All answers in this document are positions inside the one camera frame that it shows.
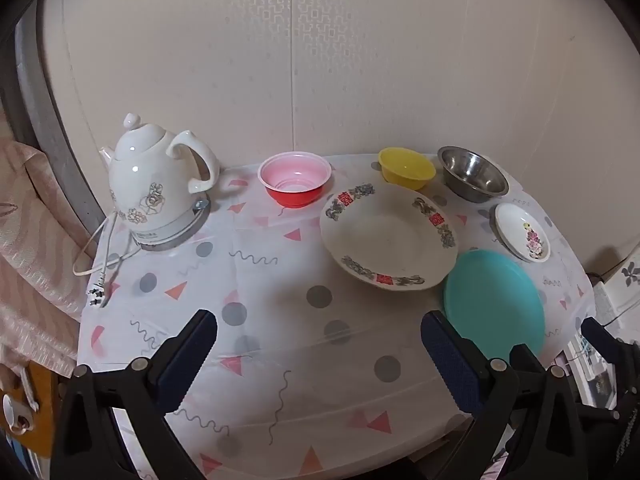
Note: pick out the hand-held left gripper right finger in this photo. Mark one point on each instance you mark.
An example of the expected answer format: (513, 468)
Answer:
(450, 360)

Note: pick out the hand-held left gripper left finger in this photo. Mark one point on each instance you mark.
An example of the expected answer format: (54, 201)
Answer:
(185, 360)

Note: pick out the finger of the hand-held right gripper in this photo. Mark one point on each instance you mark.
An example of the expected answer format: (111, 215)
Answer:
(600, 340)

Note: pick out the teal plastic plate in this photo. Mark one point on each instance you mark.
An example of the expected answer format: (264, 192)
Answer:
(490, 300)

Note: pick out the small white floral saucer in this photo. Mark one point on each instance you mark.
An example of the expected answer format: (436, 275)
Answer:
(515, 225)

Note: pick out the large white patterned plate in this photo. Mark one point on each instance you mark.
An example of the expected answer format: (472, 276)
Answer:
(385, 230)

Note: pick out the stainless steel bowl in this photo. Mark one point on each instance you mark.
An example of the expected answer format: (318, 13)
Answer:
(472, 175)

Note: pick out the yellow plastic bowl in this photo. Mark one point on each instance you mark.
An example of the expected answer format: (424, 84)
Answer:
(405, 172)

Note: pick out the red plastic bowl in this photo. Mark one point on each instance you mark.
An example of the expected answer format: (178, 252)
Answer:
(295, 195)

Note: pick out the white floral box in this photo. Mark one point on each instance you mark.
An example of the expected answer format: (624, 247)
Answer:
(627, 280)

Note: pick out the steel kettle base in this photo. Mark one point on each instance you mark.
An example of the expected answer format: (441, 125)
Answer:
(167, 244)

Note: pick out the patterned plastic tablecloth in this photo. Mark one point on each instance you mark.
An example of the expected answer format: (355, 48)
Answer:
(280, 260)

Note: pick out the wooden board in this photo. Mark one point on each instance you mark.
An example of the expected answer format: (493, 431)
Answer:
(42, 400)

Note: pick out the pink striped curtain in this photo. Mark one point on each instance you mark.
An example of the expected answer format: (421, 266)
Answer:
(30, 270)

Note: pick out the white mug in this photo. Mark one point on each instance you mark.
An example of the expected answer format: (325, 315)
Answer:
(11, 412)

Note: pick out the white ceramic electric kettle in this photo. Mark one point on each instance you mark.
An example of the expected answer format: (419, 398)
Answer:
(145, 170)

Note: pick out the grey metal frame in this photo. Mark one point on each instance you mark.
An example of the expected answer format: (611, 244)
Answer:
(55, 160)

